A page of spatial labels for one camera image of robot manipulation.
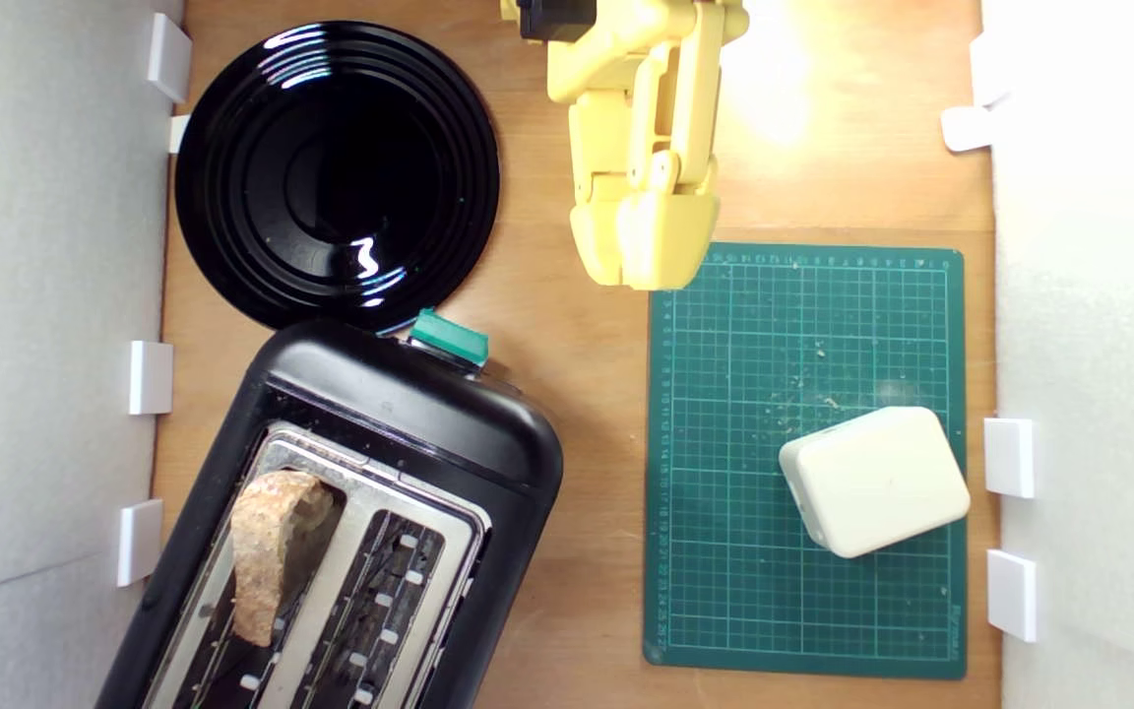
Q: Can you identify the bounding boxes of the brown bread slice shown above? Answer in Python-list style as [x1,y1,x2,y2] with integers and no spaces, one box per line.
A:
[229,470,337,648]

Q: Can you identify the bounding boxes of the green toaster lever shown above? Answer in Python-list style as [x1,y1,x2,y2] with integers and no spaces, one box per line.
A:
[408,308,491,369]

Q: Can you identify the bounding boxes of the black two-slot toaster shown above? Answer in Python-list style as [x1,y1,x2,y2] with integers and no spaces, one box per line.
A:
[94,317,565,709]

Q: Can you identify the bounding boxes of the black plate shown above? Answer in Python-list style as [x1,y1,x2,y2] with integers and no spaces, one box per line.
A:
[174,20,501,336]

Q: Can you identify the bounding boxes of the white block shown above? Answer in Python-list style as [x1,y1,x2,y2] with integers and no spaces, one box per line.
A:
[777,406,972,560]

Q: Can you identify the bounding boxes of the green cutting mat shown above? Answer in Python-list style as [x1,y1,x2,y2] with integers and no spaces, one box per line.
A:
[643,240,968,680]

